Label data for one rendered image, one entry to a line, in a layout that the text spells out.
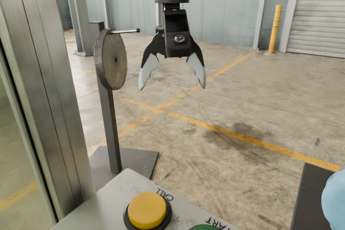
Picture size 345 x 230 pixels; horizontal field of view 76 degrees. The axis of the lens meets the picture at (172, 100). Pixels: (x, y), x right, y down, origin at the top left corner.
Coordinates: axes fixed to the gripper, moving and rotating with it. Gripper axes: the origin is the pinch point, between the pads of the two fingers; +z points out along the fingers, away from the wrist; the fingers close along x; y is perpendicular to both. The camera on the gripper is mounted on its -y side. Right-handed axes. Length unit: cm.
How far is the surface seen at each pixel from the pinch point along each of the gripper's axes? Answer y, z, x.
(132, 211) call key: -31.0, 0.3, 6.6
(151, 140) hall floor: 111, 91, 10
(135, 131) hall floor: 128, 91, 24
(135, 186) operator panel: -26.7, 1.3, 6.7
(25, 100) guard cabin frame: -29.2, -11.6, 14.8
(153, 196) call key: -29.3, 0.3, 4.5
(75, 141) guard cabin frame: -27.0, -5.8, 12.4
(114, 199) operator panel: -28.5, 1.2, 9.0
